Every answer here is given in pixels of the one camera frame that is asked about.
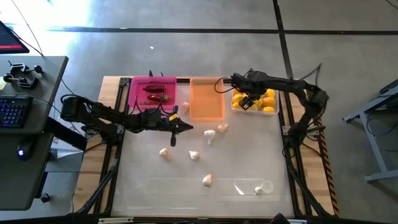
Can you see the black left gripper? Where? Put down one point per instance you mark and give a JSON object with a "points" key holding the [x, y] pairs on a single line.
{"points": [[152, 121]]}

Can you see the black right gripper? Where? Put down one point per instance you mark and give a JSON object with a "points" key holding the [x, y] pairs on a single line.
{"points": [[256, 84]]}

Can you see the large yellow lemon green tip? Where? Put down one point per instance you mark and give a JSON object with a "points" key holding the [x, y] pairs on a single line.
{"points": [[253, 107]]}

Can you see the small orange-yellow lemon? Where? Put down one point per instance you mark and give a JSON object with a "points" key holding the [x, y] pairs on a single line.
{"points": [[269, 101]]}

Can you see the red chili pepper green stem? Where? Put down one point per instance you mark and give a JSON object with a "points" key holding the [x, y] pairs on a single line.
{"points": [[158, 98]]}

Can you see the small brown chili pepper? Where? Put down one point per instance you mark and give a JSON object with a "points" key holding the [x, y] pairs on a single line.
{"points": [[146, 102]]}

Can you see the dark red chili pepper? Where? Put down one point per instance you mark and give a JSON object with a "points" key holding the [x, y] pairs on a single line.
{"points": [[153, 88]]}

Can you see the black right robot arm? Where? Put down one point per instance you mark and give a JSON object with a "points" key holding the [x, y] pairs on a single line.
{"points": [[311, 93]]}

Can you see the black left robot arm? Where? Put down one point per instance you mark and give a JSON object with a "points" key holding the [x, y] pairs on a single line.
{"points": [[102, 113]]}

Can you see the clear plastic basket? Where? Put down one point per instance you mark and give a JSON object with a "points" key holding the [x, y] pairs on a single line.
{"points": [[248, 113]]}

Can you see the orange plastic basket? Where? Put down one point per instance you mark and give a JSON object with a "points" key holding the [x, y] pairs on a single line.
{"points": [[206, 102]]}

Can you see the pink plastic basket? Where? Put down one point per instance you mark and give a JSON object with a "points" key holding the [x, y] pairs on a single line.
{"points": [[136, 93]]}

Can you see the white table mat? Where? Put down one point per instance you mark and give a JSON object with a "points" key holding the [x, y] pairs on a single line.
{"points": [[248, 155]]}

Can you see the white garlic bulb brown roots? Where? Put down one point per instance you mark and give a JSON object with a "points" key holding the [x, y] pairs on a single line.
{"points": [[207, 180]]}

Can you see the white paper sheet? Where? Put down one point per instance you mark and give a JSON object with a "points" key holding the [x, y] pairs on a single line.
{"points": [[63, 149]]}

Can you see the yellow black hazard tape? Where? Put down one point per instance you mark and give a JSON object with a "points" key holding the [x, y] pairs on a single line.
{"points": [[331, 186]]}

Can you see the blue-grey metal table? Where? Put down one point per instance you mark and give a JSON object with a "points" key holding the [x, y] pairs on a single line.
{"points": [[392, 93]]}

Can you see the black computer mouse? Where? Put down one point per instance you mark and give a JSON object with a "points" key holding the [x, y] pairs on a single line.
{"points": [[25, 151]]}

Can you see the black clamp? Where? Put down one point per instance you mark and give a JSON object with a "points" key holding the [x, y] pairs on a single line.
{"points": [[21, 68], [23, 82]]}

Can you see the black backlit keyboard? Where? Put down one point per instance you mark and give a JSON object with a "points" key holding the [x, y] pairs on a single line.
{"points": [[14, 112]]}

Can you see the grey desk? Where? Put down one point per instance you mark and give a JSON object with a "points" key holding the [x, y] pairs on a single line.
{"points": [[18, 174]]}

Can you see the dark screen red stripe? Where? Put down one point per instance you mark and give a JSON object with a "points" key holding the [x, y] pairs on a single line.
{"points": [[9, 40]]}

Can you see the black aluminium table frame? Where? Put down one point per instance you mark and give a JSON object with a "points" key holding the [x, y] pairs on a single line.
{"points": [[283, 118], [123, 81]]}

